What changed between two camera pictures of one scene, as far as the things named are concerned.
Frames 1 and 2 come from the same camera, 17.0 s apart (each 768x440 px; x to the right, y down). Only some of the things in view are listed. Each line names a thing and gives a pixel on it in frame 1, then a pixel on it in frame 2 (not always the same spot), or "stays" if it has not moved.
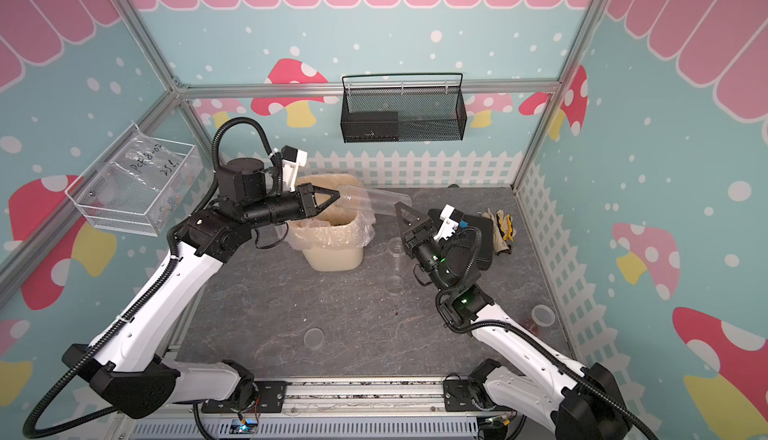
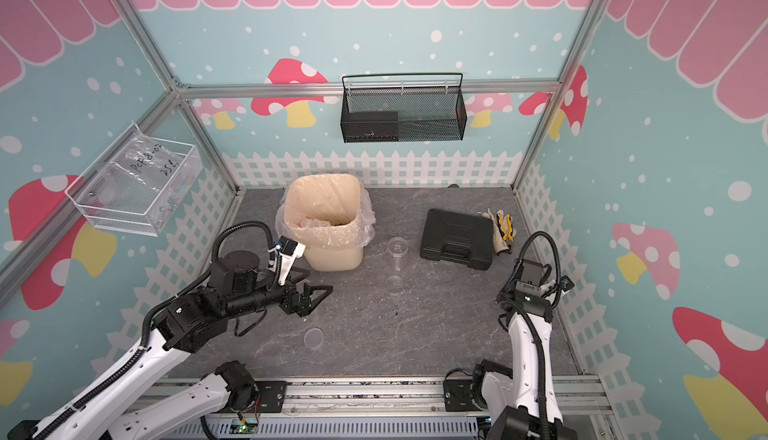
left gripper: x=307 y=196 -> x=292 y=305
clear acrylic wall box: x=137 y=185 stays
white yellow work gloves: x=503 y=229 stays
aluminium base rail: x=410 y=408 stays
